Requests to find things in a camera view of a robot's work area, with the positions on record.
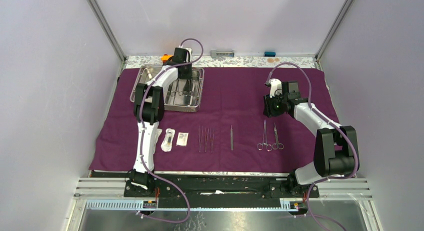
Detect perforated steel instrument tray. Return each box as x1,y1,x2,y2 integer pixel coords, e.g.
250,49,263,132
129,64,205,112

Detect steel surgical forceps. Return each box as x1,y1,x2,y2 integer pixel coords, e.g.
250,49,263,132
256,120,273,152

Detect remaining steel instrument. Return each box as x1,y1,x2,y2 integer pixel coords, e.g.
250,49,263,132
230,125,234,151

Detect purple cloth wrap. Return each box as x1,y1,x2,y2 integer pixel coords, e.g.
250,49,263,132
88,66,345,173

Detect long white sterile packet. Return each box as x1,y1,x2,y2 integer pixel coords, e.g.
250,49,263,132
154,128,163,146

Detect small white sterile packet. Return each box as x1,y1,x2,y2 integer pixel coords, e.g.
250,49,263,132
176,132,189,147

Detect steel tweezers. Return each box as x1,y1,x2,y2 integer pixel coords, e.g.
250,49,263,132
198,126,204,152
210,128,215,153

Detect steel scalpel handle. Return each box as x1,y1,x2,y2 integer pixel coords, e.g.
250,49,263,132
204,128,210,153

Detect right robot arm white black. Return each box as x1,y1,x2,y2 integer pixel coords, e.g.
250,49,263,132
263,78,359,197

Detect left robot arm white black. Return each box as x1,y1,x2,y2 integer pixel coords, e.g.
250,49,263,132
129,46,192,197

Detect orange toy car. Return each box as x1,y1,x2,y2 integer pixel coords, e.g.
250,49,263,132
160,54,173,63

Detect blue plastic block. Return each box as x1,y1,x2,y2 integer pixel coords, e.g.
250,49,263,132
263,51,276,57

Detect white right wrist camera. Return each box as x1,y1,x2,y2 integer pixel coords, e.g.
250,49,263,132
265,78,283,98

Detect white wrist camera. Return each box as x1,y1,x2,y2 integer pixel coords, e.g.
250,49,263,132
185,47,193,63
265,78,283,98

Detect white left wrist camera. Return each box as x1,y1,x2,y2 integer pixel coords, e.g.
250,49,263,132
185,47,193,63

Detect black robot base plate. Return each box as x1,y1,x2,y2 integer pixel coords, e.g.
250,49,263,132
123,173,320,209

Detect slotted grey cable duct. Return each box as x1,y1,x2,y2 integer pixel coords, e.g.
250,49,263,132
85,198,300,213

